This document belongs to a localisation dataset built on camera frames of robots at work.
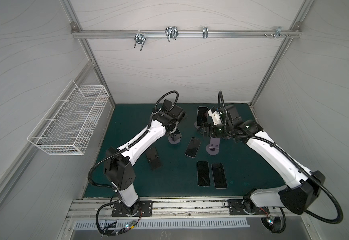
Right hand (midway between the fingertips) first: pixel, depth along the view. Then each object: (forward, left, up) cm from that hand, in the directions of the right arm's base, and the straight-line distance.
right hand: (205, 126), depth 75 cm
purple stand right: (-1, -7, -21) cm, 22 cm away
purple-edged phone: (-16, -10, -25) cm, 31 cm away
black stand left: (-9, +29, -19) cm, 36 cm away
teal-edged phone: (-16, -1, -24) cm, 28 cm away
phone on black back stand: (+32, +25, -17) cm, 44 cm away
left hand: (+4, +20, -5) cm, 22 cm away
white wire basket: (-6, +66, +7) cm, 66 cm away
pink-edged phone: (+2, +5, -25) cm, 26 cm away
